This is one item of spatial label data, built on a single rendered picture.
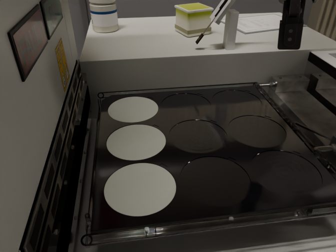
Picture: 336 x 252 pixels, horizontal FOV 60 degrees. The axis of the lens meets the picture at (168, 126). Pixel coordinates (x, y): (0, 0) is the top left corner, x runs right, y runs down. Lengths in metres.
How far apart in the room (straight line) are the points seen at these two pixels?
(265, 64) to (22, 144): 0.58
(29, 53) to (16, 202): 0.15
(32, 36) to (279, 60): 0.55
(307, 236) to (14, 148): 0.41
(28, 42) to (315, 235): 0.46
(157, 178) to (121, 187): 0.05
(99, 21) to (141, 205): 0.56
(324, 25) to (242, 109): 2.04
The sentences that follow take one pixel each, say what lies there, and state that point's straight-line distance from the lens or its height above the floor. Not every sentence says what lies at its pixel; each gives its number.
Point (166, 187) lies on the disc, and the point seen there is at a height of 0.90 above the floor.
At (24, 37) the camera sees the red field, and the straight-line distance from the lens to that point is 0.34.
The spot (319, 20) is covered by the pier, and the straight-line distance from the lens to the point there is 2.56.
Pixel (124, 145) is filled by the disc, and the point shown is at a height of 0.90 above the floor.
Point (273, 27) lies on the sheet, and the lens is 0.92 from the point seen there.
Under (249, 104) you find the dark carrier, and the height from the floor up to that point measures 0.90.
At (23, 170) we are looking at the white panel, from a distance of 0.30.
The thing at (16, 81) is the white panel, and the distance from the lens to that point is 0.31.
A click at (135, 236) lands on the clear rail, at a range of 0.37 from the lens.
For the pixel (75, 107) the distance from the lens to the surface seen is 0.53.
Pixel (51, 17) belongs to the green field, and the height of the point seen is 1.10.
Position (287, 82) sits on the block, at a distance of 0.73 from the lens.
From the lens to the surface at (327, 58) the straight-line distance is 0.75.
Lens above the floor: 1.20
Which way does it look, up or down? 34 degrees down
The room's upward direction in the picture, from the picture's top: straight up
